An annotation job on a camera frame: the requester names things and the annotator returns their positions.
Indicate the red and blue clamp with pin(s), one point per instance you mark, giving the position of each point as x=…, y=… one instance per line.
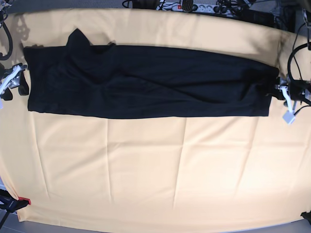
x=8, y=203

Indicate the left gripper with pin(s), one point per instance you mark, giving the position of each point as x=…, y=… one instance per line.
x=298, y=90

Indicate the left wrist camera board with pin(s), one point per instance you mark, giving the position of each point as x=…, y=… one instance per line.
x=289, y=117

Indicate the dark navy T-shirt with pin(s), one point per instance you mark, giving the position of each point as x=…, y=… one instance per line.
x=135, y=82

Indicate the black box in background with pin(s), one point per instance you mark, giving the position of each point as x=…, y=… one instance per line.
x=258, y=17

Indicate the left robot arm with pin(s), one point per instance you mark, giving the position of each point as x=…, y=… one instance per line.
x=297, y=105

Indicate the white power strip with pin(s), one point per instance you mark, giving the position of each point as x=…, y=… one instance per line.
x=202, y=8

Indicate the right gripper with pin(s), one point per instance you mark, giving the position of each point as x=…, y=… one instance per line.
x=15, y=79

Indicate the black clamp at corner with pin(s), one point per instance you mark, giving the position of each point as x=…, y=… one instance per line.
x=306, y=216

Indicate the yellow table cloth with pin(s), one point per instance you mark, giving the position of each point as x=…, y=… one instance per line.
x=165, y=175

